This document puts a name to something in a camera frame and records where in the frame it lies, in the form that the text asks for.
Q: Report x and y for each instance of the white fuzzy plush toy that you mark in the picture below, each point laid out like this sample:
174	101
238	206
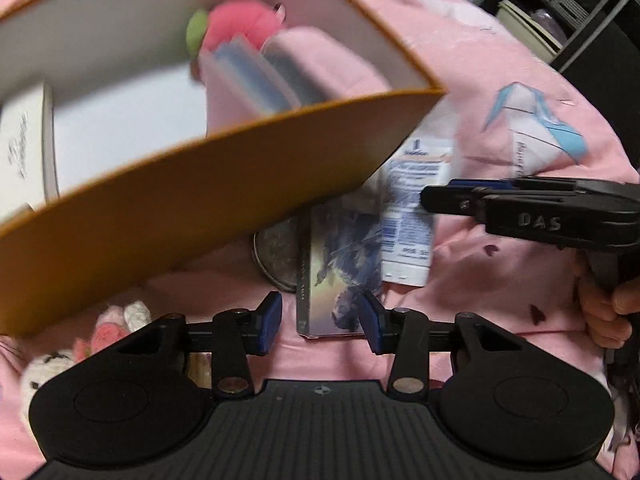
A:
45	375

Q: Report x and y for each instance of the person's right hand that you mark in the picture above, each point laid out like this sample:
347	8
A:
605	320

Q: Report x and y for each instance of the pink card holder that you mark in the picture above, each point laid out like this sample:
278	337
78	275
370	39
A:
240	85

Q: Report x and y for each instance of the round metal tin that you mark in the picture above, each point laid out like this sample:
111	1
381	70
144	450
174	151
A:
277	255

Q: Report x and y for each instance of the orange cardboard box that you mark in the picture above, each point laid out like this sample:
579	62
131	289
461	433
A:
150	220

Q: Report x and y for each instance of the crochet bunny toy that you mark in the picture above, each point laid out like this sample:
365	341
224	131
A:
112	332

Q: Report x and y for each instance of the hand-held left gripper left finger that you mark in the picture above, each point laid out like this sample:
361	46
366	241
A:
267	325

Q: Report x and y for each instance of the white cream tube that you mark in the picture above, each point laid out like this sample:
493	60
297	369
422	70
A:
405	230

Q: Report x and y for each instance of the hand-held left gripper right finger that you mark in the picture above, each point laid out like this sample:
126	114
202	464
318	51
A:
375	325

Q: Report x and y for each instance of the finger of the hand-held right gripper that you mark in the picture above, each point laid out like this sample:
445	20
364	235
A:
450	201
480	184

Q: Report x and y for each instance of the white round container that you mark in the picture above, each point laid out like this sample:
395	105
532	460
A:
525	30

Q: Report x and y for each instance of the pink cloth pouch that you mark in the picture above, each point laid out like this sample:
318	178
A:
350	70

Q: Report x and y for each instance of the picture printed box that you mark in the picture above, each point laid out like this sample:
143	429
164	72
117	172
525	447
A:
335	260

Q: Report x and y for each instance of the white rectangular box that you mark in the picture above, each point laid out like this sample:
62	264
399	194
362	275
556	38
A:
25	150

